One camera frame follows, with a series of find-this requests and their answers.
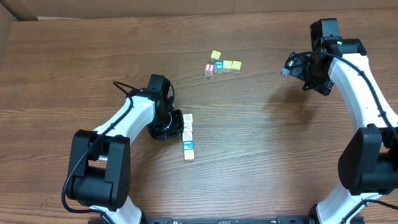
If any blue letter block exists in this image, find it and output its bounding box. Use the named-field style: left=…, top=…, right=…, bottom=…
left=214, top=60, right=223, bottom=73
left=183, top=141, right=193, bottom=151

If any yellow block top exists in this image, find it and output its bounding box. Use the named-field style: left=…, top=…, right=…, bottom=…
left=210, top=50, right=221, bottom=62

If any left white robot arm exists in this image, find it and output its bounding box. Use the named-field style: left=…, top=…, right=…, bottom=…
left=61, top=74, right=183, bottom=223

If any white block red base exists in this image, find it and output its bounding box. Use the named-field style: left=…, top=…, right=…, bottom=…
left=183, top=123, right=193, bottom=132

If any yellow block row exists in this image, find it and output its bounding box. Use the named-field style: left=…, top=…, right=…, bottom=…
left=223, top=60, right=233, bottom=73
left=231, top=60, right=242, bottom=73

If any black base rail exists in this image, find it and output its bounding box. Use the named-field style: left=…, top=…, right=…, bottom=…
left=145, top=215, right=315, bottom=224

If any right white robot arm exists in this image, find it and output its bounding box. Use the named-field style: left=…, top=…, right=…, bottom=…
left=281, top=18, right=397, bottom=223

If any white block wavy pattern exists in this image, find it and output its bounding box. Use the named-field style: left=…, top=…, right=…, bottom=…
left=182, top=131, right=193, bottom=141

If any yellow block middle row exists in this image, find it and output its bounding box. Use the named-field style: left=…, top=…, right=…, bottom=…
left=223, top=60, right=233, bottom=73

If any red letter block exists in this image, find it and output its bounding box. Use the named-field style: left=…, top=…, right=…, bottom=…
left=204, top=63, right=215, bottom=77

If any yellow block right row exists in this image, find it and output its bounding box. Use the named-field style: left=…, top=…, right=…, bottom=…
left=231, top=60, right=242, bottom=73

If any white block green pattern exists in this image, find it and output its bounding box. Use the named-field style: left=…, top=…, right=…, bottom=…
left=183, top=114, right=193, bottom=123

